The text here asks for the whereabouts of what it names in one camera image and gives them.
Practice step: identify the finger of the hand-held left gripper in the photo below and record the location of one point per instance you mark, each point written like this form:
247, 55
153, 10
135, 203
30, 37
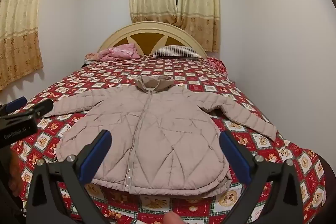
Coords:
39, 108
15, 104

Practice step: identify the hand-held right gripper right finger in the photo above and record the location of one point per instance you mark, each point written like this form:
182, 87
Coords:
235, 158

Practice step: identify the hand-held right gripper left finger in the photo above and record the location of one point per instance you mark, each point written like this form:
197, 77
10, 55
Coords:
95, 158

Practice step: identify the beige quilted puffer jacket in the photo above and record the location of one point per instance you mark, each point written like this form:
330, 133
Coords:
157, 134

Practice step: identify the person's right hand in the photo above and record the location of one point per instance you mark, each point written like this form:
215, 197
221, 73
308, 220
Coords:
172, 218

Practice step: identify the red printed bear bedspread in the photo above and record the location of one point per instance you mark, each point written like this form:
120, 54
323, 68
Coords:
210, 74

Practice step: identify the red patterned cloth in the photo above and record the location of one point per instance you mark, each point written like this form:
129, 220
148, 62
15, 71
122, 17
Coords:
218, 64

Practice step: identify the pink floral quilt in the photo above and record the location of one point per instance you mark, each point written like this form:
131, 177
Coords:
118, 53

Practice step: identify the striped pillow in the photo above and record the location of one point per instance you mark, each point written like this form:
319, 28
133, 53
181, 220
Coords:
176, 52

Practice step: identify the cream arched bed headboard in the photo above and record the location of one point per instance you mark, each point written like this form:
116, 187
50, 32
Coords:
147, 27

